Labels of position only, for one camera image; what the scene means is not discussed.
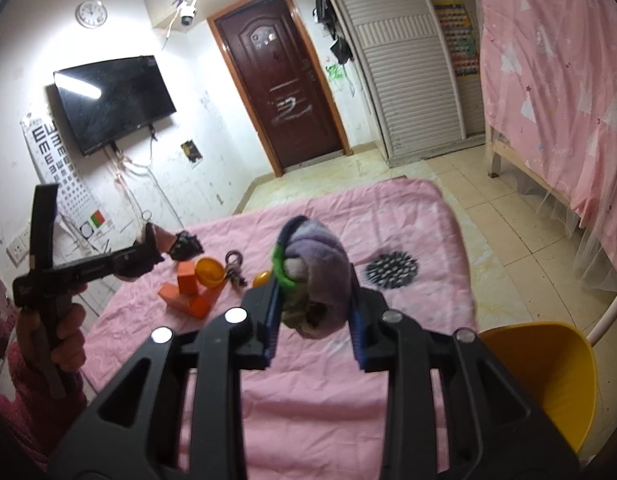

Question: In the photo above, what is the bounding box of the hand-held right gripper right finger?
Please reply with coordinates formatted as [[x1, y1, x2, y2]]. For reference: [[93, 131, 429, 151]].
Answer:
[[349, 280, 587, 480]]

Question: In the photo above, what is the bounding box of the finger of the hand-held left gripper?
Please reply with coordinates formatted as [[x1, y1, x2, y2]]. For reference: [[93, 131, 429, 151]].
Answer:
[[117, 259, 163, 282], [114, 227, 165, 265]]

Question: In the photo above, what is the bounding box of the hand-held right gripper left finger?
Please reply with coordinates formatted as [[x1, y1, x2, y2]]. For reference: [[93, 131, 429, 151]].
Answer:
[[48, 272, 282, 480]]

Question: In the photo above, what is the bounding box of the purple fuzzy sock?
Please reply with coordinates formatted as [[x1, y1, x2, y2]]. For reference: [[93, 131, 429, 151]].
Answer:
[[271, 216, 350, 338]]

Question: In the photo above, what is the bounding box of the yellow plastic bin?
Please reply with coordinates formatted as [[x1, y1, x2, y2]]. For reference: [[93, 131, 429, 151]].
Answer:
[[479, 322, 598, 453]]

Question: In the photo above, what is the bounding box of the person's left hand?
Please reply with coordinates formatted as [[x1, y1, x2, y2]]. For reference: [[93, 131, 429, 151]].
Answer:
[[16, 304, 88, 373]]

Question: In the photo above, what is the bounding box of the black tangled item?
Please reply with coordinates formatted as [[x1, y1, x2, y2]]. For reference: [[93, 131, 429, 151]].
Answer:
[[168, 230, 205, 262]]

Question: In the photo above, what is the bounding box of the orange paper box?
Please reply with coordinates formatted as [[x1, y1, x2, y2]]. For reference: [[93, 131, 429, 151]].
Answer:
[[158, 261, 216, 320]]

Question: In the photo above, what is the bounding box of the pink bedsheet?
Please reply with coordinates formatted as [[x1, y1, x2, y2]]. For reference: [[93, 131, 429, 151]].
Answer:
[[81, 177, 484, 480]]

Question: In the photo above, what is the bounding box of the eye chart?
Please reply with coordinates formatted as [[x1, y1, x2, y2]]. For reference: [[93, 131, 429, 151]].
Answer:
[[21, 115, 109, 246]]

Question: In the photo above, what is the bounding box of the dark brown door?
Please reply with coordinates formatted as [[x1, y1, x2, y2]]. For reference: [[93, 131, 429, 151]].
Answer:
[[207, 0, 353, 178]]

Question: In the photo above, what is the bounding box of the white tulle bed skirt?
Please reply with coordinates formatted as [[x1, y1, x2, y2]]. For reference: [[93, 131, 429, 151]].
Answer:
[[509, 160, 609, 281]]

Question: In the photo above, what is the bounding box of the white louvred wardrobe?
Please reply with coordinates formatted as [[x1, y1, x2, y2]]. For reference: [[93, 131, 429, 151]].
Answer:
[[313, 0, 489, 166]]

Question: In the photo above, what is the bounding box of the small black hanging bag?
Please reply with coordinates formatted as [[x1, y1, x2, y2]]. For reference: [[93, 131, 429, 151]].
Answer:
[[330, 36, 352, 65]]

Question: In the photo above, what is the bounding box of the large black hanging bag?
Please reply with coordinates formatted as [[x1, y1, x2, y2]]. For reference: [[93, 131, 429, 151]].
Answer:
[[313, 0, 337, 38]]

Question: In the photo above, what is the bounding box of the colourful grid poster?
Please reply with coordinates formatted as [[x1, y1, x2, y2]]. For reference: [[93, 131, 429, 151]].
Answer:
[[433, 0, 477, 77]]

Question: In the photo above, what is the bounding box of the pink printed bed curtain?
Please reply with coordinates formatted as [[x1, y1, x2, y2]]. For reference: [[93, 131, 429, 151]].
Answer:
[[463, 0, 617, 306]]

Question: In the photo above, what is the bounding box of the white wall socket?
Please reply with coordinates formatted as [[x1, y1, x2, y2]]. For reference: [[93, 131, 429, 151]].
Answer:
[[6, 225, 34, 263]]

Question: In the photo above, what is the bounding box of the dark hair tie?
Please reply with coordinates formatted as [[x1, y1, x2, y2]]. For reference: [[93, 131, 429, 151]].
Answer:
[[224, 250, 248, 288]]

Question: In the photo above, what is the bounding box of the white cable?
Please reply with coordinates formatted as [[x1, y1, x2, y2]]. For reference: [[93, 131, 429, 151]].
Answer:
[[108, 132, 185, 231]]

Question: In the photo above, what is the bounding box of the black wall television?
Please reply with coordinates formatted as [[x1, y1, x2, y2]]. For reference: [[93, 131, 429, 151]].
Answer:
[[53, 55, 178, 157]]

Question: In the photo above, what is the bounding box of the wooden bed frame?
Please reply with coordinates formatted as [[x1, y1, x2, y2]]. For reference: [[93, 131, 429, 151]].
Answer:
[[483, 125, 584, 231]]

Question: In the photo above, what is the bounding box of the white security camera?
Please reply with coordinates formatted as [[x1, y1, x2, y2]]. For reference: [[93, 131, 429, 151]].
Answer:
[[171, 0, 198, 28]]

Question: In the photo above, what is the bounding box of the white wall clock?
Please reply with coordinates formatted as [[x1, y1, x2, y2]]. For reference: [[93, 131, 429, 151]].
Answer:
[[76, 0, 108, 29]]

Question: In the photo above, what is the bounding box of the white metal chair frame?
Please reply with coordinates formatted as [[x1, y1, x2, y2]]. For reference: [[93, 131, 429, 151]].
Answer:
[[586, 290, 617, 346]]

